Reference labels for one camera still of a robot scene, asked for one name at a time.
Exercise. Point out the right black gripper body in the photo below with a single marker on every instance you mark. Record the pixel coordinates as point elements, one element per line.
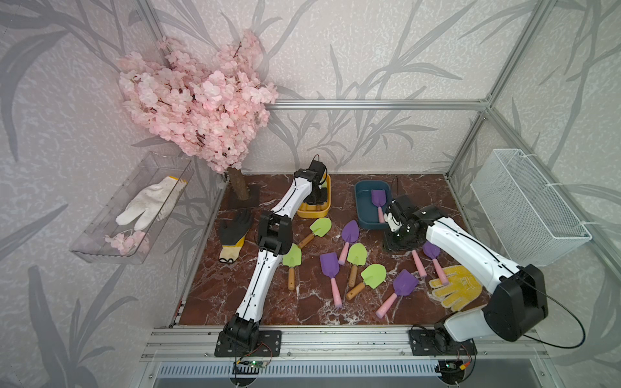
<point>398,240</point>

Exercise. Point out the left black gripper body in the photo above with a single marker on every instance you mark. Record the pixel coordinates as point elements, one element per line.
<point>318,197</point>

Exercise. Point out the yellow plastic storage box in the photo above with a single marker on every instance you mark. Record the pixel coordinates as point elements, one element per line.
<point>318,211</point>

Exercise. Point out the purple shovel pink handle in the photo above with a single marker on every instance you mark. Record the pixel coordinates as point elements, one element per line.
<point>419,265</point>
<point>350,235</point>
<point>330,268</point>
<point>433,252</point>
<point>379,199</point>
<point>403,286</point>

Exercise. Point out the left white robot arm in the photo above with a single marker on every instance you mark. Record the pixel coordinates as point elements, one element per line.
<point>274,239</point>

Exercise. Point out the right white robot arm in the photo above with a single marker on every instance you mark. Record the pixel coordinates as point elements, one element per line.
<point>518,301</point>

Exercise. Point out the dark teal storage box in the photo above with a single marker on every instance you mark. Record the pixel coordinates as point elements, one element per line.
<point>367,211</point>

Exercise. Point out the yellow dotted work glove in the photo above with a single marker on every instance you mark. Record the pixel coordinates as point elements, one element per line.
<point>462,288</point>

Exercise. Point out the black and yellow glove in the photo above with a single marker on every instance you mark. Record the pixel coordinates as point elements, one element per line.
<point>232,234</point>

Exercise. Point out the pink cherry blossom tree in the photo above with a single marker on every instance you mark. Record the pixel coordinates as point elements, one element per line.
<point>212,113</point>

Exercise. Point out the white cotton glove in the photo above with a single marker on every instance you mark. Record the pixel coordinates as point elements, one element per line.
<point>153,203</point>

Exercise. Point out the pink blossom sprig on shelf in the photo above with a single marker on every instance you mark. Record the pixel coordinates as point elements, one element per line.
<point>129,242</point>

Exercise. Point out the green shovel wooden handle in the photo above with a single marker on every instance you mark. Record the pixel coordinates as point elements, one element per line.
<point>291,260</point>
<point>373,276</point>
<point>356,257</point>
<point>319,228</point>

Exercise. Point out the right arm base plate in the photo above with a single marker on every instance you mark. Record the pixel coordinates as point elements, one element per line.
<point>437,342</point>

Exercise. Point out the white wire mesh basket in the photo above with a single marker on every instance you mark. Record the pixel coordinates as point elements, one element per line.
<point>533,222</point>

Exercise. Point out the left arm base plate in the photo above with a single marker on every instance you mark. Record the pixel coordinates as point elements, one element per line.
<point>259,344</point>

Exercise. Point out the aluminium front rail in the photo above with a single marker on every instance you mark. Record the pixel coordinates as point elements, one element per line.
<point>330,343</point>

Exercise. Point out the clear acrylic wall shelf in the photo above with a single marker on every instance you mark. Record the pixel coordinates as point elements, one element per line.
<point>126,229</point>

